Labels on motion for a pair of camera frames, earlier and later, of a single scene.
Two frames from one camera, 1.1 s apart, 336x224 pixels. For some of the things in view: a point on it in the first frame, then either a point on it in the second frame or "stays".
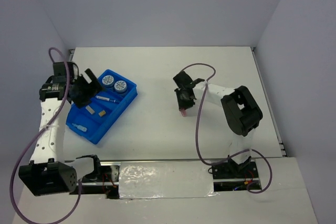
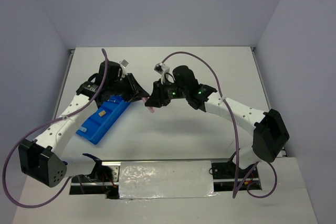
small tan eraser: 102,113 stays
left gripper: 93,88 -> 136,91
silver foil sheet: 166,179 stays
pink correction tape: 183,112 -> 151,109
